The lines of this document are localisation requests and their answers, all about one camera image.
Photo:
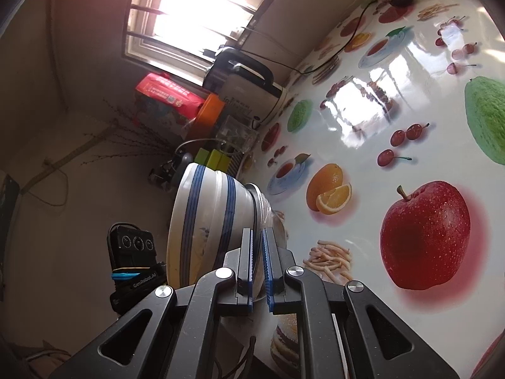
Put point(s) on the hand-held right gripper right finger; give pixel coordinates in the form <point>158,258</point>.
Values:
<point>269,272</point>

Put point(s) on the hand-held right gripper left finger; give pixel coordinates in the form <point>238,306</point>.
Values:
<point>249,268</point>

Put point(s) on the large white blue-banded bowl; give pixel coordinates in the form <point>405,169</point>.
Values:
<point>238,213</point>

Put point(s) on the stainless steel bowl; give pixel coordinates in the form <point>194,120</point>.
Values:
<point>257,205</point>

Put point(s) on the striped box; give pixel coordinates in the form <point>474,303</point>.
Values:
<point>234,164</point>

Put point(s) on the bright green box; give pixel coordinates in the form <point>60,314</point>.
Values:
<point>219,160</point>

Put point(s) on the dry twigs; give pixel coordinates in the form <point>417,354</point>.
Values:
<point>138,142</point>

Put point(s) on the clear glass cup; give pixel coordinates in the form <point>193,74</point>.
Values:
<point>236,132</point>

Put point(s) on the orange container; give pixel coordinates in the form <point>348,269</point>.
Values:
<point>209,114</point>

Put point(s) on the red packet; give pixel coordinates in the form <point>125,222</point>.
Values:
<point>165,94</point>

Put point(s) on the white electric kettle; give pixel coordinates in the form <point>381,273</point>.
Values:
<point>244,87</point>

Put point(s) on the barred window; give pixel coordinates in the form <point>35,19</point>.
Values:
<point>177,27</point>

